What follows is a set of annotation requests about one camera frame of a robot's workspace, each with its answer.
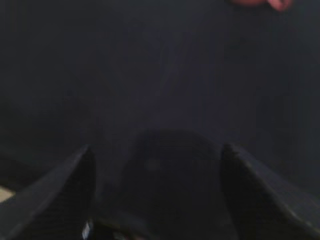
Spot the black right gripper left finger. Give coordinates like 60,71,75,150
0,145,96,240

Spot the red paper cup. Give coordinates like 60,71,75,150
229,0,294,12

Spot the black table mat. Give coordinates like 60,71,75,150
0,0,320,240

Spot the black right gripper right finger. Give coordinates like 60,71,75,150
220,144,320,240

